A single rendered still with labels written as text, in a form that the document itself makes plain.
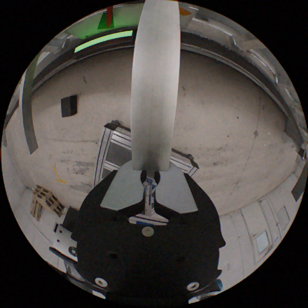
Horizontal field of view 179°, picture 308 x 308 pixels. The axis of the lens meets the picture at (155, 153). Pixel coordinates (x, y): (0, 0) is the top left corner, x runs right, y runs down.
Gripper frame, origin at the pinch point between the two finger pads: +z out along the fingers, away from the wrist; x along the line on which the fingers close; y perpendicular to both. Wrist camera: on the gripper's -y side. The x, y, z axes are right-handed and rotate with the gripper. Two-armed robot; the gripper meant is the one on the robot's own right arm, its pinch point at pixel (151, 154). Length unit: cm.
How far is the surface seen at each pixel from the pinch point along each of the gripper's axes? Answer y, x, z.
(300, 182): -2.8, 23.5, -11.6
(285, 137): -10, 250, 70
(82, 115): 8, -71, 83
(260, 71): -25.3, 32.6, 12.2
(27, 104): -9.9, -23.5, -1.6
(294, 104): -28, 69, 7
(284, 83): -28, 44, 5
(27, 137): -3.6, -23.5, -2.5
